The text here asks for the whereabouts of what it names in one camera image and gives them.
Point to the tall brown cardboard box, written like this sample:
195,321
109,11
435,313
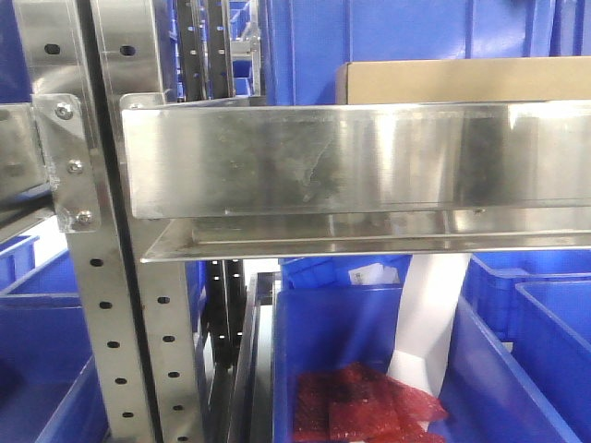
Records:
522,79

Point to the stainless steel shelf tray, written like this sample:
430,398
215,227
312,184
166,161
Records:
238,178

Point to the blue bin upper shelf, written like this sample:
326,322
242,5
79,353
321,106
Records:
305,42

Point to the white paper sheet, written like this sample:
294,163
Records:
423,333

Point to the red bubble wrap bags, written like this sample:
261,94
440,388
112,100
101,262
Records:
360,404

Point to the large blue plastic bin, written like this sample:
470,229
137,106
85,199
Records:
488,396

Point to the blue bin lower right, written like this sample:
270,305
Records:
539,302

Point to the blue bin lower left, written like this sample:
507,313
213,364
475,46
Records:
49,386

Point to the perforated steel upright post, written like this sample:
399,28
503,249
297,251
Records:
138,315

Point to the steel bracket with screws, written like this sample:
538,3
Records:
66,143

